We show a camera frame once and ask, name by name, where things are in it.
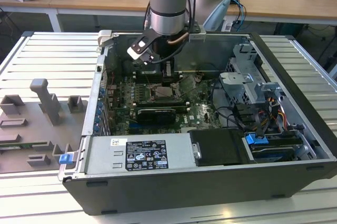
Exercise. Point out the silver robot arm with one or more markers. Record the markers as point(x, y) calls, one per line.
point(168, 5)

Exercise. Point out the black RAM slot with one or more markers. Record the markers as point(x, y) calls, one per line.
point(147, 80)
point(147, 75)
point(147, 72)
point(158, 100)
point(158, 105)
point(181, 107)

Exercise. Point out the CPU socket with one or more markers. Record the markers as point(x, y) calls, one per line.
point(168, 99)

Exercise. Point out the blue expansion slot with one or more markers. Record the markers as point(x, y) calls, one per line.
point(133, 126)

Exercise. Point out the white printed tag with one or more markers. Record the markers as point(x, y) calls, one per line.
point(227, 26)

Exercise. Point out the black graphics card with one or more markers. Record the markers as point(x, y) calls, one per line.
point(155, 116)

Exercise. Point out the blue card retention clip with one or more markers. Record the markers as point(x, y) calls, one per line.
point(96, 130)
point(99, 108)
point(97, 120)
point(102, 92)

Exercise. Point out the green motherboard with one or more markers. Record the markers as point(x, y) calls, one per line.
point(200, 113)

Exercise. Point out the grey metal disk bay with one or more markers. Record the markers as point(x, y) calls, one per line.
point(237, 87)

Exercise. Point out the black plastic shroud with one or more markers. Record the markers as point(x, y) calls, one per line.
point(221, 147)

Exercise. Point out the silver power supply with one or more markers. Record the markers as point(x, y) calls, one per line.
point(105, 155)

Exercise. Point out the blue disk carrier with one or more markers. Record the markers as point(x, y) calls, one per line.
point(254, 139)

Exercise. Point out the blue case latch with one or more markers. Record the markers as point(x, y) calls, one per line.
point(65, 159)

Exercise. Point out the black open PC case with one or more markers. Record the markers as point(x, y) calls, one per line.
point(184, 195)

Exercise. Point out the black hard disk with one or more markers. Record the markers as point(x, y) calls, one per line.
point(273, 153)

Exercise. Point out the grey parts rack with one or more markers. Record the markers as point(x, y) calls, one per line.
point(26, 129)

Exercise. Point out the green RAM stick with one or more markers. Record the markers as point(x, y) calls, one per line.
point(15, 145)

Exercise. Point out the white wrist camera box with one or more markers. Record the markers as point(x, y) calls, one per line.
point(134, 53)

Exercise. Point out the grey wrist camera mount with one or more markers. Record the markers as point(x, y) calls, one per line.
point(197, 35)

